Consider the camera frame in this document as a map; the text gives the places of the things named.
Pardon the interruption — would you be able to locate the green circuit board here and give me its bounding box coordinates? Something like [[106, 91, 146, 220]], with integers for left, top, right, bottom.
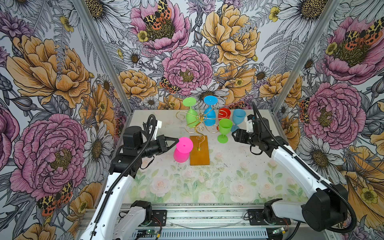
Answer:
[[135, 230, 162, 240]]

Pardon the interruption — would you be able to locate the back blue wine glass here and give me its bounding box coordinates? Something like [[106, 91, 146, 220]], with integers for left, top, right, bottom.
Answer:
[[203, 96, 218, 127]]

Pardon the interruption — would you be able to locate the right aluminium corner post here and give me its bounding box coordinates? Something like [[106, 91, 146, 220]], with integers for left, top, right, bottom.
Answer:
[[271, 0, 341, 114]]

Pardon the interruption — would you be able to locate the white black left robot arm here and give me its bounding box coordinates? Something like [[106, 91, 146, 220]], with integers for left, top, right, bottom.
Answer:
[[80, 125, 179, 240]]

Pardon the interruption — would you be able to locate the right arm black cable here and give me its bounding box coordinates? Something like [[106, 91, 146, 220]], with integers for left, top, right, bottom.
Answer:
[[251, 101, 358, 234]]

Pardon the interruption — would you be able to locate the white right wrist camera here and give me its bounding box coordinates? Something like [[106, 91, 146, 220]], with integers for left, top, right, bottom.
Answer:
[[246, 117, 254, 133]]

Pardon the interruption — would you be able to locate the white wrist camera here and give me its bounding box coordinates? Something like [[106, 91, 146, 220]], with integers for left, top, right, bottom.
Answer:
[[155, 120, 163, 129], [246, 117, 254, 133]]

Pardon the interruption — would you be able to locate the left aluminium corner post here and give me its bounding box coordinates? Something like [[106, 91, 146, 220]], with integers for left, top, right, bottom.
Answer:
[[74, 1, 134, 117]]

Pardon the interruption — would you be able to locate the gold wire glass rack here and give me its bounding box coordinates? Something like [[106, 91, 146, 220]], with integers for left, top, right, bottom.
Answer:
[[176, 110, 219, 136]]

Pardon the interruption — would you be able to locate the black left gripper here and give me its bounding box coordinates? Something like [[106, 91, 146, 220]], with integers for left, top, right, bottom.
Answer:
[[138, 134, 180, 158]]

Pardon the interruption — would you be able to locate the aluminium corner post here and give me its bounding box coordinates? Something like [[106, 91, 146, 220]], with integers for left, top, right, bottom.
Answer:
[[271, 0, 341, 114], [74, 1, 134, 117]]

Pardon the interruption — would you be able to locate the wooden rack base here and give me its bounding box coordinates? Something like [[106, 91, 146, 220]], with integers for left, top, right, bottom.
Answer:
[[190, 135, 210, 166]]

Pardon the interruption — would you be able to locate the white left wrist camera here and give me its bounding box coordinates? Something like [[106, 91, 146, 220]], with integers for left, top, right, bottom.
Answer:
[[155, 120, 163, 129]]

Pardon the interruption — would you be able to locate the green wine glass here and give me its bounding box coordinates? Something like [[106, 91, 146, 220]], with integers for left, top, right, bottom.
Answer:
[[217, 119, 233, 144], [183, 97, 200, 128]]

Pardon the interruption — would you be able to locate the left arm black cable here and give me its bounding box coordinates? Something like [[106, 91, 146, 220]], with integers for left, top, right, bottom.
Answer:
[[89, 113, 158, 238]]

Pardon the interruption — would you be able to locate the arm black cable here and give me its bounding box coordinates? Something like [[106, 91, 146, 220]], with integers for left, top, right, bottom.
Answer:
[[89, 113, 158, 238], [251, 101, 358, 234]]

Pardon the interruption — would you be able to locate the pink wine glass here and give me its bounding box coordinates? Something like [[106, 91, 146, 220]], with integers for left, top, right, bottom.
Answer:
[[174, 137, 194, 163]]

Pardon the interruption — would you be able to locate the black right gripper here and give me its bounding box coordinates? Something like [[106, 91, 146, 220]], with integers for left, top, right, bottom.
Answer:
[[231, 128, 261, 146]]

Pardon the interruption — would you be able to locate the light blue wine glass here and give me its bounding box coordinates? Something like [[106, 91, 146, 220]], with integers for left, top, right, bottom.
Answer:
[[231, 109, 246, 132]]

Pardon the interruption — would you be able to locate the red wine glass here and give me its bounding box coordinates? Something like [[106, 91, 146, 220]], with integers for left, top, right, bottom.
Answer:
[[218, 108, 232, 121]]

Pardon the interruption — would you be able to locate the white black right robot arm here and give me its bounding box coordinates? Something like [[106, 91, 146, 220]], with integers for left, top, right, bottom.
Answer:
[[232, 115, 357, 233]]

